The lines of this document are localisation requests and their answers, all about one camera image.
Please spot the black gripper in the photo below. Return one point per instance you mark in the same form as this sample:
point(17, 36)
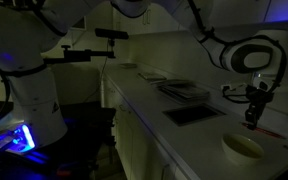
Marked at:
point(260, 96)

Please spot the small flat board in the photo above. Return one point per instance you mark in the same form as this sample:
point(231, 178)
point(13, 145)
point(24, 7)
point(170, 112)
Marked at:
point(151, 76)

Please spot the white upper wall cabinets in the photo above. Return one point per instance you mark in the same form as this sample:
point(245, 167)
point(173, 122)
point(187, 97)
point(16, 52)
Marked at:
point(284, 11)

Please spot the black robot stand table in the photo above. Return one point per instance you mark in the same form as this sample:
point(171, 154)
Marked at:
point(84, 140)

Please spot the white bowl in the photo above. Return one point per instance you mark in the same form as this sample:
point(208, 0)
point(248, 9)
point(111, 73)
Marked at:
point(242, 151)

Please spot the small flat grey pad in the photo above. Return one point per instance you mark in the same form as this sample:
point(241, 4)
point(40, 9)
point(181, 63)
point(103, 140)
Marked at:
point(127, 66)

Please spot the blue lit robot base plate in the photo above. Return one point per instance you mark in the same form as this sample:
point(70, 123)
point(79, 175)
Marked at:
point(20, 140)

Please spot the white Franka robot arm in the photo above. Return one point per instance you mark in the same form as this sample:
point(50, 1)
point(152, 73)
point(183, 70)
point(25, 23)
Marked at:
point(24, 40)

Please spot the white lower counter cabinets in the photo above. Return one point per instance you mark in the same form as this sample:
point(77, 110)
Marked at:
point(130, 146)

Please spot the wall shelf with compartments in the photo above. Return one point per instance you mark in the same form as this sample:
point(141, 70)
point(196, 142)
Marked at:
point(80, 23)

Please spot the black bar camera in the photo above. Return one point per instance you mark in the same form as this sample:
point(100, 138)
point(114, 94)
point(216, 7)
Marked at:
point(111, 33)

